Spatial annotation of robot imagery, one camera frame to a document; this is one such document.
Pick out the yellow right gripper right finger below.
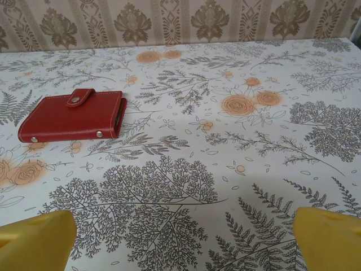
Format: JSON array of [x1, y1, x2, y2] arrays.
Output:
[[293, 206, 361, 271]]

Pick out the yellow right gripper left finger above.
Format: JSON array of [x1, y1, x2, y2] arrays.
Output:
[[0, 209, 77, 271]]

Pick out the red leather card holder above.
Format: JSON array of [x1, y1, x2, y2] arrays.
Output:
[[17, 88, 127, 144]]

